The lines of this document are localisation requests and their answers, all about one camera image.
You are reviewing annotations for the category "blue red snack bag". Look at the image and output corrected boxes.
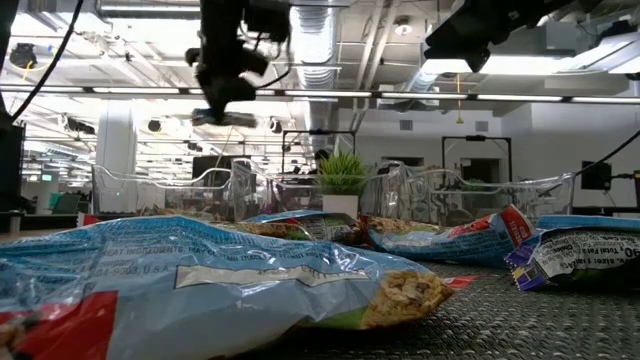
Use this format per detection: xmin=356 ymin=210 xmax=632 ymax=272
xmin=367 ymin=203 xmax=537 ymax=270

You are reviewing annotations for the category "black ceiling device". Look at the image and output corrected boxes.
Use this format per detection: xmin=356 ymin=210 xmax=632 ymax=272
xmin=8 ymin=42 xmax=39 ymax=70

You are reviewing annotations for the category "black gantry frame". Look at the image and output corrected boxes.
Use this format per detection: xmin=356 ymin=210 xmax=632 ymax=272
xmin=281 ymin=128 xmax=357 ymax=174
xmin=441 ymin=134 xmax=513 ymax=184

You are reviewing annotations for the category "silver ventilation duct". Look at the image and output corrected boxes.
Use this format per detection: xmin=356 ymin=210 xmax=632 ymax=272
xmin=292 ymin=4 xmax=342 ymax=151

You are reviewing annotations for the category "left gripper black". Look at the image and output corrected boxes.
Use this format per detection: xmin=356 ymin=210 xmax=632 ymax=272
xmin=184 ymin=42 xmax=270 ymax=125

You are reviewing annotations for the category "clear plastic bin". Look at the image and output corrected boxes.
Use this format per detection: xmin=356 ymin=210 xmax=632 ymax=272
xmin=91 ymin=158 xmax=239 ymax=222
xmin=399 ymin=167 xmax=576 ymax=227
xmin=229 ymin=157 xmax=409 ymax=224

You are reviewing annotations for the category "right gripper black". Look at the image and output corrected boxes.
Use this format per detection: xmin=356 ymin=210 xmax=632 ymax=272
xmin=424 ymin=0 xmax=574 ymax=74

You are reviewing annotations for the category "black monitor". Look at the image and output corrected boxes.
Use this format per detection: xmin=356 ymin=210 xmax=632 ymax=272
xmin=581 ymin=160 xmax=613 ymax=191
xmin=192 ymin=155 xmax=236 ymax=186

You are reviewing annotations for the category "green plant in white pot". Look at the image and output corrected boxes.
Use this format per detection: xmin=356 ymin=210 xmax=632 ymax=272
xmin=315 ymin=151 xmax=370 ymax=220

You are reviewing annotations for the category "long ceiling light strip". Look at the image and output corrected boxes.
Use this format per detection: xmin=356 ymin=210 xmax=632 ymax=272
xmin=0 ymin=85 xmax=640 ymax=105

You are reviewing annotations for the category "blue granola bar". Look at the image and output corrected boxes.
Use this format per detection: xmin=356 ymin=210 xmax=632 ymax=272
xmin=0 ymin=214 xmax=456 ymax=360
xmin=503 ymin=214 xmax=640 ymax=293

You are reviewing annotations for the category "black hanging cable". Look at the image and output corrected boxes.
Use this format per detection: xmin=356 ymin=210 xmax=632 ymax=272
xmin=9 ymin=0 xmax=85 ymax=124

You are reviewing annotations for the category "dark grey woven mat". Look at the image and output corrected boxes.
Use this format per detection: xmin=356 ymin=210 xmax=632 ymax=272
xmin=214 ymin=259 xmax=640 ymax=360

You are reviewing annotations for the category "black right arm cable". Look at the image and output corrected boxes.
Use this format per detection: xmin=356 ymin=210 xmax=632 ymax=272
xmin=537 ymin=128 xmax=640 ymax=199

